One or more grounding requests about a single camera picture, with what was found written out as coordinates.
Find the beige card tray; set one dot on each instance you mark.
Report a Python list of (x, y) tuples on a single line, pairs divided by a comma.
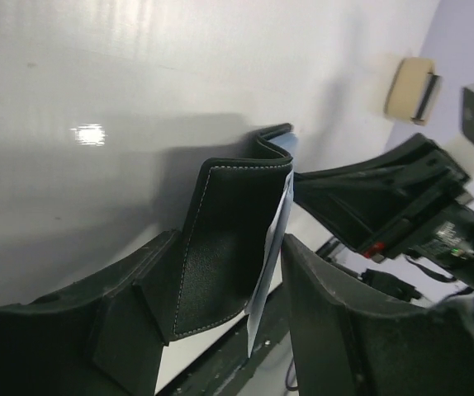
[(403, 96)]

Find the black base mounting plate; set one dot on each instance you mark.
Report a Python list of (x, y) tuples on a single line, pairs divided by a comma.
[(225, 367)]

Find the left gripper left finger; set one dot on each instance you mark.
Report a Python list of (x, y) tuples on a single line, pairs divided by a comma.
[(97, 336)]

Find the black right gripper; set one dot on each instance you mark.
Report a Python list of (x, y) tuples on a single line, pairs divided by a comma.
[(410, 201)]

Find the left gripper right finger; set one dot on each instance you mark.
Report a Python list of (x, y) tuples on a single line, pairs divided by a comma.
[(349, 339)]

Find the black leather card holder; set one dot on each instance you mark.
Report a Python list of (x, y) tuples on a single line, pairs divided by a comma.
[(223, 238)]

